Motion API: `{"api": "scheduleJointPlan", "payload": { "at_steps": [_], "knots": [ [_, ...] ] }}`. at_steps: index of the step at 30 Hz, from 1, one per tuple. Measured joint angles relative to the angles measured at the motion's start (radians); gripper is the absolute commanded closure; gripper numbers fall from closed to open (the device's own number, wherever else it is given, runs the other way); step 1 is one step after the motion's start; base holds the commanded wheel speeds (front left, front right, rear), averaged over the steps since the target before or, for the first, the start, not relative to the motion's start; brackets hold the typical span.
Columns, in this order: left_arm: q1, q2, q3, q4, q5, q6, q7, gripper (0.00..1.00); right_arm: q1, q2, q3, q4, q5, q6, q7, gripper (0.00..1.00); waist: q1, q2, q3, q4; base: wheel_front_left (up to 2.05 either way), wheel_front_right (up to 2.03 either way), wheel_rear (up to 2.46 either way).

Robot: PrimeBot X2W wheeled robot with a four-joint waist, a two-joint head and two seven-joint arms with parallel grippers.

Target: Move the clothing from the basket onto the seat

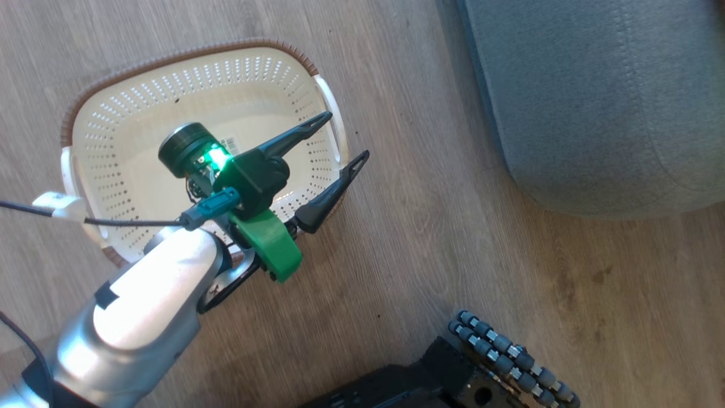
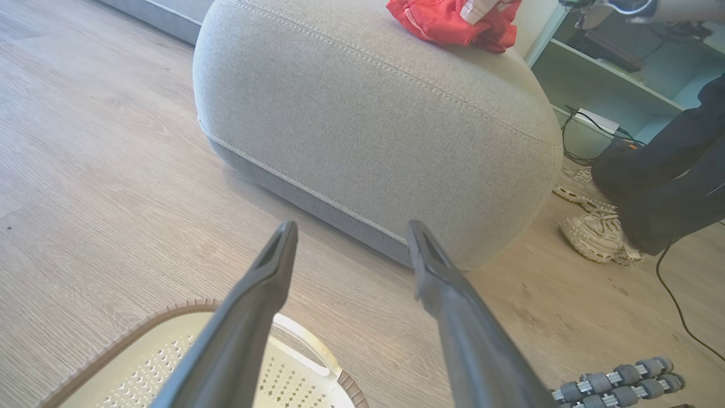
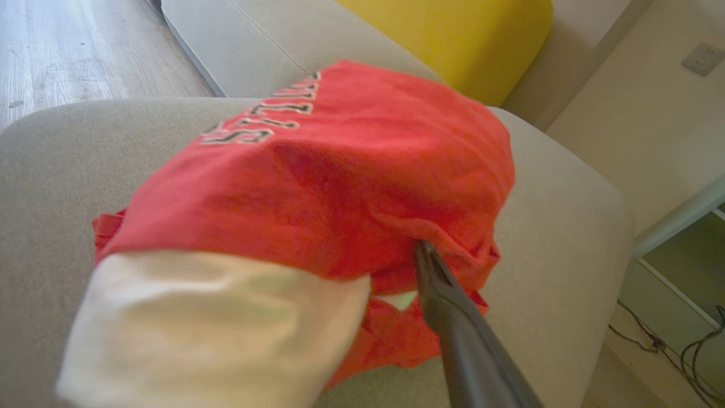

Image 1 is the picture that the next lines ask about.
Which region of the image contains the white left cable tag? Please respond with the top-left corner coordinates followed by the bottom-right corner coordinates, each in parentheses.
top-left (32, 191), bottom-right (89, 223)

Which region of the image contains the omni wheel with grey rollers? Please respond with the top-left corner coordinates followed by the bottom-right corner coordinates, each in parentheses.
top-left (447, 309), bottom-right (582, 408)

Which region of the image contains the white perforated laundry basket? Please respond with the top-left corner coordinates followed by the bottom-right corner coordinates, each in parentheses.
top-left (59, 38), bottom-right (350, 270)

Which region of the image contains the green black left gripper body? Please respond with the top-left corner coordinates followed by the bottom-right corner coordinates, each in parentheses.
top-left (158, 121), bottom-right (305, 316)

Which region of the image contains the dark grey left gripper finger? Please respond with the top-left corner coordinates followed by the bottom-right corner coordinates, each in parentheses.
top-left (294, 150), bottom-right (370, 235)
top-left (257, 111), bottom-right (333, 161)

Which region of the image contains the grey fabric sofa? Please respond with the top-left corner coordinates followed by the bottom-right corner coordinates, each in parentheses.
top-left (456, 0), bottom-right (725, 219)

